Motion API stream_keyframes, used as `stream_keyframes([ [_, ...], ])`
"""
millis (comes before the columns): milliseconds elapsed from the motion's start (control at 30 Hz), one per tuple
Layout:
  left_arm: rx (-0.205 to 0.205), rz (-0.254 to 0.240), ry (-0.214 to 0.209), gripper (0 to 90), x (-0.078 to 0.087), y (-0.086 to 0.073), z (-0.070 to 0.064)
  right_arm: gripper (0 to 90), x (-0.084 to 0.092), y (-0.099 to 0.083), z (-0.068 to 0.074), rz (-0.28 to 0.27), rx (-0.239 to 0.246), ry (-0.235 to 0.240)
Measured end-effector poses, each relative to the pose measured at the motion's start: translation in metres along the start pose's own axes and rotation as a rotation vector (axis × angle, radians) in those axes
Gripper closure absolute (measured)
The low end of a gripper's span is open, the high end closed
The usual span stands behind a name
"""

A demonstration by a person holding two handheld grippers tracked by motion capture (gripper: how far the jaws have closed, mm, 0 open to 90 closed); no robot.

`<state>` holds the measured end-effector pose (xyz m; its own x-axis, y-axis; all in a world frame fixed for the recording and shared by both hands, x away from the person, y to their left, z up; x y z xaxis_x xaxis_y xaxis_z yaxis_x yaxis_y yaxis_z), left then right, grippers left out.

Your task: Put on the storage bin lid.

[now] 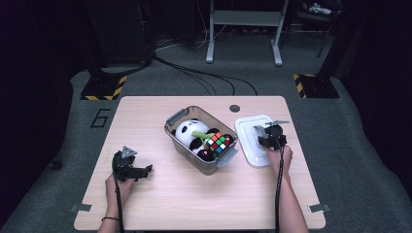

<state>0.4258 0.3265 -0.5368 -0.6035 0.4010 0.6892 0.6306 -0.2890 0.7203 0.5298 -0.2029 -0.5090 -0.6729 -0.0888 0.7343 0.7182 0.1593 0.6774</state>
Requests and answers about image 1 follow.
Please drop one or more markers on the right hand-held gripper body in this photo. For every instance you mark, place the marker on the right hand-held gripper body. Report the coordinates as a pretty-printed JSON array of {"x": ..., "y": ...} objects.
[{"x": 278, "y": 137}]

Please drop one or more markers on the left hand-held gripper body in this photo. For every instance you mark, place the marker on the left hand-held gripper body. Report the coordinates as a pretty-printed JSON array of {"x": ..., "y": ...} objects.
[{"x": 124, "y": 168}]

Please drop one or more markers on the colourful puzzle cube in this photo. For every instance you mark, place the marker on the colourful puzzle cube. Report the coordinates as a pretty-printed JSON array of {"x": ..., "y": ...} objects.
[{"x": 217, "y": 142}]

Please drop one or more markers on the panda plush toy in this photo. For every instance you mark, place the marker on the panda plush toy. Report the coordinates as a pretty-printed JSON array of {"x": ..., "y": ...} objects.
[{"x": 189, "y": 132}]

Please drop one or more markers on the brown translucent storage box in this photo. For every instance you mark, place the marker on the brown translucent storage box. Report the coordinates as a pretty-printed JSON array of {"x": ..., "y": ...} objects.
[{"x": 207, "y": 166}]

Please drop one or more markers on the person's right hand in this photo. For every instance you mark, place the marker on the person's right hand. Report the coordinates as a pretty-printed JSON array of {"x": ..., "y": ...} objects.
[{"x": 285, "y": 160}]

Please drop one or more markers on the person's left hand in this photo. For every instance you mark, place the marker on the person's left hand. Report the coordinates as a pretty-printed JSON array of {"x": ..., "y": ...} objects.
[{"x": 113, "y": 194}]

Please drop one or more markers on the dark round table grommet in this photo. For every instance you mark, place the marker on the dark round table grommet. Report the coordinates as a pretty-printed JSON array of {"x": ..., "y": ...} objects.
[{"x": 234, "y": 108}]

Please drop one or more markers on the black wristband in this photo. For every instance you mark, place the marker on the black wristband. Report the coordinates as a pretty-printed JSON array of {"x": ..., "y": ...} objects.
[{"x": 108, "y": 219}]

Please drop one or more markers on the grey tape strip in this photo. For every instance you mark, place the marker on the grey tape strip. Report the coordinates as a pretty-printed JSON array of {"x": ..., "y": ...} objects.
[
  {"x": 319, "y": 207},
  {"x": 81, "y": 207}
]

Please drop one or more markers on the black yellow striped stand base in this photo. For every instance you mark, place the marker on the black yellow striped stand base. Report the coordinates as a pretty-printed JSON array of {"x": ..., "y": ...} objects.
[
  {"x": 319, "y": 86},
  {"x": 102, "y": 87}
]

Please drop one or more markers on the black round floor object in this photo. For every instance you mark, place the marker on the black round floor object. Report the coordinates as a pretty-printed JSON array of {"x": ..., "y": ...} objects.
[{"x": 55, "y": 165}]

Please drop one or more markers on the dark cluttered table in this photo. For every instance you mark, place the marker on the dark cluttered table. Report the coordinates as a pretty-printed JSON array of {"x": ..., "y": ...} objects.
[{"x": 319, "y": 14}]

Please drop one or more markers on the dark cabinet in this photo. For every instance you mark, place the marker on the dark cabinet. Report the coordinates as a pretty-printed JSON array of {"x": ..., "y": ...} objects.
[{"x": 120, "y": 32}]

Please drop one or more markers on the white metal stand frame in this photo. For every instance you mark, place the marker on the white metal stand frame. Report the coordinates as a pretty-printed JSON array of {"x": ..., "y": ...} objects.
[{"x": 246, "y": 17}]

